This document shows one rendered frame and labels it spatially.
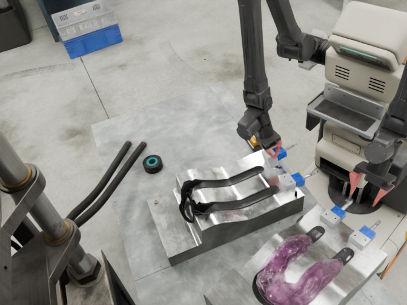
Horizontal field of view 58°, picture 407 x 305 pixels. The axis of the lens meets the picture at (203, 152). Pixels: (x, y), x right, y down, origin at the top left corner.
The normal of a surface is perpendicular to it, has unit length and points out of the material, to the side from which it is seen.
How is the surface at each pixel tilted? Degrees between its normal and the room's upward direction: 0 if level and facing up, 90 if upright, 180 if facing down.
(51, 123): 0
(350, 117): 0
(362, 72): 98
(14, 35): 90
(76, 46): 91
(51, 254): 0
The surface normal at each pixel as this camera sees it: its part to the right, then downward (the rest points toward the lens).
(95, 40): 0.45, 0.61
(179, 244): -0.12, -0.69
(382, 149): -0.69, 0.20
